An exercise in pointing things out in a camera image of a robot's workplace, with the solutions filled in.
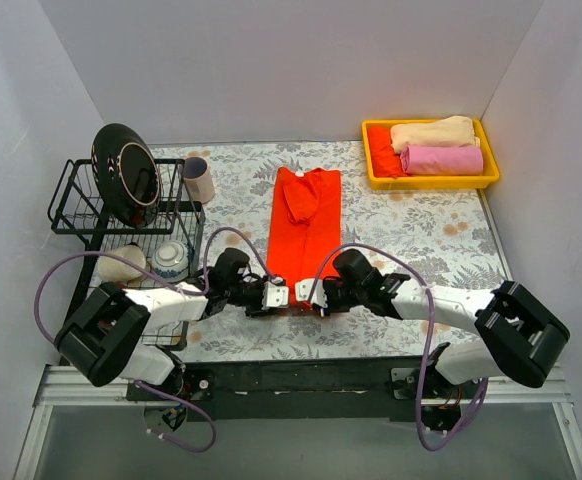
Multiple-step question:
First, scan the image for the orange t shirt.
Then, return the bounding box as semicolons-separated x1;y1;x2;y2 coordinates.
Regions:
367;125;408;178
267;167;342;307

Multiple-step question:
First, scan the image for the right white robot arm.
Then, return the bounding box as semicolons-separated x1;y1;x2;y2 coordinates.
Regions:
308;249;570;398

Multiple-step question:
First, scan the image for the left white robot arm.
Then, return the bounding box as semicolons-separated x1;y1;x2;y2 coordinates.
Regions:
53;248;270;400

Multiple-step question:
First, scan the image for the blue white ceramic bowl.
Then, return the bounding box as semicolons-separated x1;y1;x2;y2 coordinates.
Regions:
151;240;189;283

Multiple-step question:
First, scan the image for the floral table mat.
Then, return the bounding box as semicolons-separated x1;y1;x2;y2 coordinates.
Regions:
143;141;508;363

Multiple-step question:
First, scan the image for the purple rimmed mug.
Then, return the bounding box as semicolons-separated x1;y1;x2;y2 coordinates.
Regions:
181;157;215;204

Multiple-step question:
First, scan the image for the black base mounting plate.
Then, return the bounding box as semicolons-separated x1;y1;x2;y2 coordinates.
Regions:
125;355;485;424

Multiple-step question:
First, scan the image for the cream ceramic cup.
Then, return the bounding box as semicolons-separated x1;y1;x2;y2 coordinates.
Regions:
97;243;147;283

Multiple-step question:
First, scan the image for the rolled orange t shirt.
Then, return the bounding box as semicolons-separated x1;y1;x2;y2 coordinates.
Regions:
367;125;408;178

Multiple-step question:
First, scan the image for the rolled pink t shirt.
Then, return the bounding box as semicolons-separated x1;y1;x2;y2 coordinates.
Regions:
400;145;484;176

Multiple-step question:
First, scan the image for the black round plate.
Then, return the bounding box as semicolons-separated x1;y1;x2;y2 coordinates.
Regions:
91;123;162;229

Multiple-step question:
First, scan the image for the yellow plastic tray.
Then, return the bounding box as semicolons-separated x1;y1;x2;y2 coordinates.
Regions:
361;118;500;191

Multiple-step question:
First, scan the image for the rolled beige t shirt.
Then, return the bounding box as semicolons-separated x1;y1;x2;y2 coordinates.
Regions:
390;115;480;154

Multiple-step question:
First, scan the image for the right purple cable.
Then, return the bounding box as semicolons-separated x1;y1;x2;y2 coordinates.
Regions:
308;243;490;452

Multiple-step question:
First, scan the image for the purple cable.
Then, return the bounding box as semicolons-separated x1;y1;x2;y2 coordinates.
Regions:
33;227;285;454
308;243;490;452

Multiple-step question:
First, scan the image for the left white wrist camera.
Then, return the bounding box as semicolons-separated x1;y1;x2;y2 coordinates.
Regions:
262;279;290;310

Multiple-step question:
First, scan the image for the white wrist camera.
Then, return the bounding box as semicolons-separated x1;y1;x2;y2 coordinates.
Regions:
295;278;327;309
262;279;290;310

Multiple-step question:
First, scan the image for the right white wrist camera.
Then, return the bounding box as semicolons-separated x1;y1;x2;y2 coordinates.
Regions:
295;278;327;309

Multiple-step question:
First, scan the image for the black wire dish rack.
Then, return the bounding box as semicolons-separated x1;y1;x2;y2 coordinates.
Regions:
46;157;207;351

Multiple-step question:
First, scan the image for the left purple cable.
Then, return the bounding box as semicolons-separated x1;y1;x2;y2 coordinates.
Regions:
33;227;285;454

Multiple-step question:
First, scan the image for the aluminium frame rail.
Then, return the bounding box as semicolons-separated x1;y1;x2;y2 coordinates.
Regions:
34;366;573;406

